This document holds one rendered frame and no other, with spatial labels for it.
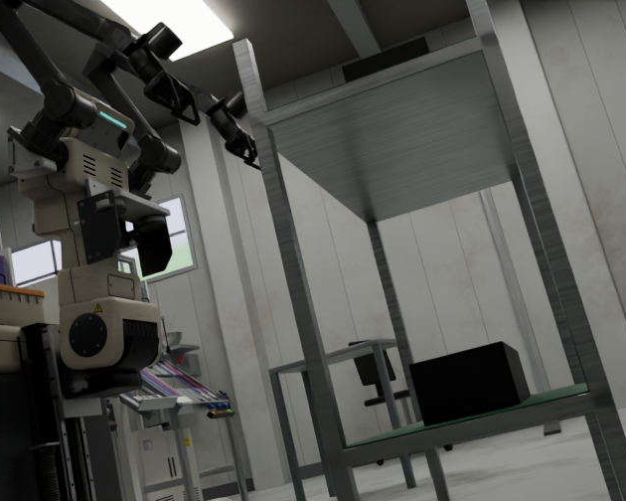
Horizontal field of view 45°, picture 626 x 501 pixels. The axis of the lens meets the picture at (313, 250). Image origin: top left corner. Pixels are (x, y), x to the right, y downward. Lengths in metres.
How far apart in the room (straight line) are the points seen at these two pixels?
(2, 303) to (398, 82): 1.21
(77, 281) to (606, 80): 6.43
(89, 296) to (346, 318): 5.74
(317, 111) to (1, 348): 1.00
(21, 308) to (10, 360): 0.21
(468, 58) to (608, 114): 6.33
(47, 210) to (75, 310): 0.29
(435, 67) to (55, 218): 1.09
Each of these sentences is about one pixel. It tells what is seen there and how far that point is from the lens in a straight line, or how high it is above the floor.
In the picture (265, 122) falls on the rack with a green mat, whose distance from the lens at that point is 1.38.
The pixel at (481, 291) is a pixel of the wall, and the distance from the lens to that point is 7.30.
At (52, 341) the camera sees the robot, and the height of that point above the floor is 0.74.
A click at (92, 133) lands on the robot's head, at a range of 2.06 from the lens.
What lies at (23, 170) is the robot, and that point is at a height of 1.11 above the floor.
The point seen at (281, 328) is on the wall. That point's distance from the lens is 7.68.
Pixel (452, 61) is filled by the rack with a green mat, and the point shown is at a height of 0.92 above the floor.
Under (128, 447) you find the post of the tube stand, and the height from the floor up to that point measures 0.54.
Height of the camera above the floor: 0.38
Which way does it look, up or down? 13 degrees up
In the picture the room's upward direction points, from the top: 14 degrees counter-clockwise
